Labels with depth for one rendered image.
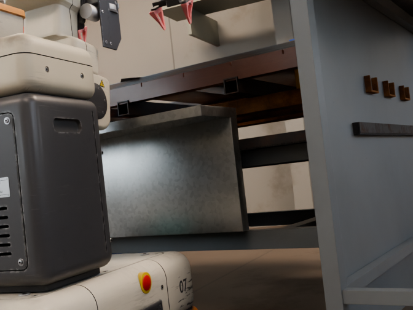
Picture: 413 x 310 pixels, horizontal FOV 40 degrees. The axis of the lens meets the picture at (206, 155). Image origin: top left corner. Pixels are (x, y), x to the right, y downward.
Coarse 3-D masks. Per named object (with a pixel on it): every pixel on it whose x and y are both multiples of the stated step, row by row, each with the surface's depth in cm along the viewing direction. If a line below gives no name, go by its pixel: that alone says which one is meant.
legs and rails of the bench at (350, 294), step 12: (348, 288) 126; (360, 288) 125; (372, 288) 124; (384, 288) 122; (396, 288) 121; (408, 288) 120; (348, 300) 124; (360, 300) 123; (372, 300) 122; (384, 300) 120; (396, 300) 119; (408, 300) 118
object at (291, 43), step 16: (272, 48) 174; (208, 64) 187; (144, 80) 201; (272, 80) 216; (288, 80) 221; (176, 96) 230; (192, 96) 235; (208, 96) 240; (224, 96) 246; (112, 112) 258
